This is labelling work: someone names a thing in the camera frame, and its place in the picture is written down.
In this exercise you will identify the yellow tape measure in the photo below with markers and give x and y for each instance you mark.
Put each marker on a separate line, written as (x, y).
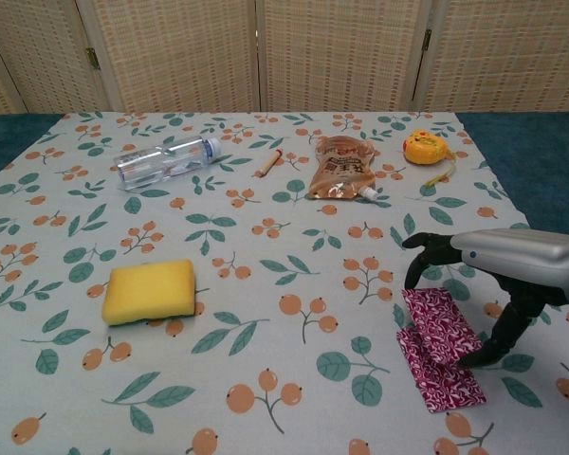
(424, 149)

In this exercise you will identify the clear plastic water bottle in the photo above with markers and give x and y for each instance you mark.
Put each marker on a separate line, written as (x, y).
(161, 163)

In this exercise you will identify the small wooden stick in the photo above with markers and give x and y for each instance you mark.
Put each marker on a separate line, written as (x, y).
(268, 163)

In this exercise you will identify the magenta patterned cloth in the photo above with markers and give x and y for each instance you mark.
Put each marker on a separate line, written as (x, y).
(436, 322)

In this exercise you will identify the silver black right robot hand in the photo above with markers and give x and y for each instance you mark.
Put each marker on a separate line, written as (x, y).
(526, 260)

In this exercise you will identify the floral print tablecloth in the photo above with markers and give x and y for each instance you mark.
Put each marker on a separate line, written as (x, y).
(275, 246)

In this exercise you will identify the metal screen hinge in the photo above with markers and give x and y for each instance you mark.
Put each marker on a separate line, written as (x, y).
(92, 59)
(427, 40)

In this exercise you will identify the yellow sponge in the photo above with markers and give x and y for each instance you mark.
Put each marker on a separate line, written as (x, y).
(147, 289)

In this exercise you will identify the brown spouted refill pouch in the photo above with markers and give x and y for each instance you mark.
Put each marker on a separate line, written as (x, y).
(341, 166)

